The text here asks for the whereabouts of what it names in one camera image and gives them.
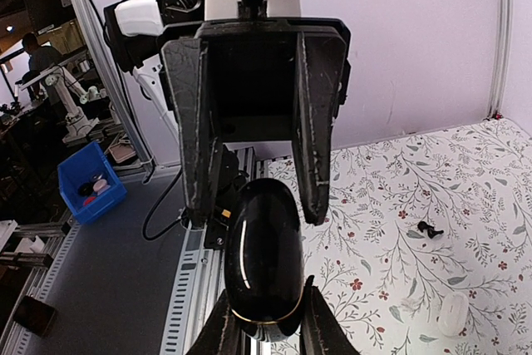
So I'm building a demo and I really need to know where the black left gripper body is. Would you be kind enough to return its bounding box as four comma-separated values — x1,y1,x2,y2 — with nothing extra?
196,0,349,142

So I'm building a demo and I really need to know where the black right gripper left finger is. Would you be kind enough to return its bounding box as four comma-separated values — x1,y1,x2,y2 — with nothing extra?
186,289,241,355

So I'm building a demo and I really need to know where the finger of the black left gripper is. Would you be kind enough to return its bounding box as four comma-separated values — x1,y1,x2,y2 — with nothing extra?
161,38,223,228
292,32,346,225

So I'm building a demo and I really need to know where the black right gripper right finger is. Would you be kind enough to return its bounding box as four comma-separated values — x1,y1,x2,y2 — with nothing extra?
301,275,360,355

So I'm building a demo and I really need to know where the black earbud charging case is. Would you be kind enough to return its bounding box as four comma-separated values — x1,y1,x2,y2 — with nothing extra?
224,178,304,342

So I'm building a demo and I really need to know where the white earbud charging case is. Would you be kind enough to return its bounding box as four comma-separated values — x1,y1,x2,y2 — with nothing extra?
437,292,469,338

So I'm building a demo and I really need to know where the black wireless earbuds pair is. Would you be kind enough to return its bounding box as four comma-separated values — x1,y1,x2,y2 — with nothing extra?
417,221,444,239

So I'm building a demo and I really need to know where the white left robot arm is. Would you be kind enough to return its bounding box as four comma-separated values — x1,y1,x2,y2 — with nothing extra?
104,0,351,227

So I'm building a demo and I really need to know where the small white background robot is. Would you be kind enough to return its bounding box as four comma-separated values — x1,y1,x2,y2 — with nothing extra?
21,66,107,145

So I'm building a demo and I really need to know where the floral patterned table mat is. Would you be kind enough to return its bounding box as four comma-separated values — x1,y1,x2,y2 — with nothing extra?
268,116,532,355

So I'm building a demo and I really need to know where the person in background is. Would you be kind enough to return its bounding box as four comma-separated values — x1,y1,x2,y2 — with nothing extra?
22,32,65,121

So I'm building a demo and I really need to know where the blue plastic storage bin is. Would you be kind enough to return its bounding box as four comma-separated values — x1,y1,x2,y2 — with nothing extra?
57,142,127,224

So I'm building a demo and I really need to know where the aluminium front rail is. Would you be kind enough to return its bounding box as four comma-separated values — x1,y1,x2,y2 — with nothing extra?
0,146,271,355

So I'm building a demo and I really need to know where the aluminium frame post left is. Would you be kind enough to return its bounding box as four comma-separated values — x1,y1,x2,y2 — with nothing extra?
486,0,514,120

